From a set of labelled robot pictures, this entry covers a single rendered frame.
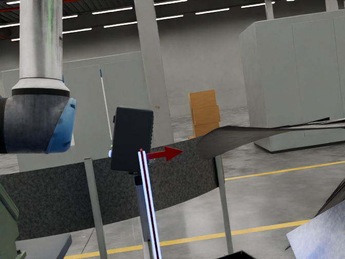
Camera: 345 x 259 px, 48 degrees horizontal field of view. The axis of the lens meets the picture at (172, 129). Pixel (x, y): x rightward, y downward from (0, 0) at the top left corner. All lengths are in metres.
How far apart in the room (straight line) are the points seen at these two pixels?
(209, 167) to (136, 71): 4.08
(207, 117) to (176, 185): 6.25
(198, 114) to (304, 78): 2.74
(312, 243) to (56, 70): 0.58
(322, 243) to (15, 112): 0.60
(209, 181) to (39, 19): 2.14
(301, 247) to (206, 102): 8.13
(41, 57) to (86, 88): 5.93
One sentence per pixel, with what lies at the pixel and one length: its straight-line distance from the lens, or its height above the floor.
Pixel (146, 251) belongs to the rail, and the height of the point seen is 0.86.
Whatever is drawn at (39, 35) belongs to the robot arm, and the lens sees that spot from 0.85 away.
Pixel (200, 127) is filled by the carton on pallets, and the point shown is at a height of 0.45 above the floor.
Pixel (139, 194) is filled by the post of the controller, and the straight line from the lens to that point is 1.13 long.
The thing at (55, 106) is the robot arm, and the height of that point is 1.28.
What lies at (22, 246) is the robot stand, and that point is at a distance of 0.91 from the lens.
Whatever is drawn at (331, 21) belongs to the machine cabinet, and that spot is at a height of 2.08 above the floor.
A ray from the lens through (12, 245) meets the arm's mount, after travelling 0.79.
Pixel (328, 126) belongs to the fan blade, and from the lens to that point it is 0.60.
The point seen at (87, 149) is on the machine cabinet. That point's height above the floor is 0.55.
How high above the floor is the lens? 1.27
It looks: 5 degrees down
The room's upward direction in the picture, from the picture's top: 8 degrees counter-clockwise
